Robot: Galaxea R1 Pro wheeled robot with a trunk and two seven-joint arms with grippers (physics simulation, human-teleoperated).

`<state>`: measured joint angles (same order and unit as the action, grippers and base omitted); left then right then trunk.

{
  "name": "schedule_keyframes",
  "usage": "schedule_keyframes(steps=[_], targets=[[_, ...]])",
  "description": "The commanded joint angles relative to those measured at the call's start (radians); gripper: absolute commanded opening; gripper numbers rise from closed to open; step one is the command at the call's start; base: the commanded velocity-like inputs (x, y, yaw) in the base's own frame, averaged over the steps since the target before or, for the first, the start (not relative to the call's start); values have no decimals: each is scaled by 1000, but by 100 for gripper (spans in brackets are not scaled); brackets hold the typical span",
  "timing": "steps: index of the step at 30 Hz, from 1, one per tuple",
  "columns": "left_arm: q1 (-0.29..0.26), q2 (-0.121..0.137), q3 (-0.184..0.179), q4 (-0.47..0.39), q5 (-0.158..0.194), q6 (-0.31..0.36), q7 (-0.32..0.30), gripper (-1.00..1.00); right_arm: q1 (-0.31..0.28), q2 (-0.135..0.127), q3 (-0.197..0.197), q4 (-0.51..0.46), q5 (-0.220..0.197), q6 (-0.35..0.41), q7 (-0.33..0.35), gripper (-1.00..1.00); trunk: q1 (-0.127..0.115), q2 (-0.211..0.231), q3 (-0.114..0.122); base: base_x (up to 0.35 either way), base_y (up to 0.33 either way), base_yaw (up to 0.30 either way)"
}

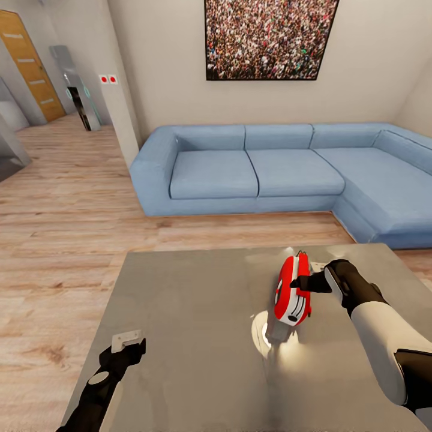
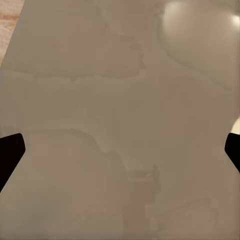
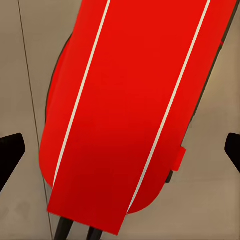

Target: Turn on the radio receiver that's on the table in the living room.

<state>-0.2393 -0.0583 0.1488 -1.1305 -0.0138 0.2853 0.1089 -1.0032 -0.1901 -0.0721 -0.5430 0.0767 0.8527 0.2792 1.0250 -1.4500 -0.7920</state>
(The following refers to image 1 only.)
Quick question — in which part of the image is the radio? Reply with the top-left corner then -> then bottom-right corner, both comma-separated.
274,252 -> 311,326

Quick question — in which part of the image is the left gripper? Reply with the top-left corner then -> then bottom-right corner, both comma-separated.
99,338 -> 146,375

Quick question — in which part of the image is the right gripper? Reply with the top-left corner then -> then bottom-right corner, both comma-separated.
290,272 -> 333,293

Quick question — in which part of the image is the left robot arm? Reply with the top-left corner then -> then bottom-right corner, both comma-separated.
56,329 -> 146,432

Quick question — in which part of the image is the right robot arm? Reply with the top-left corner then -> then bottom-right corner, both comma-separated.
290,259 -> 432,432

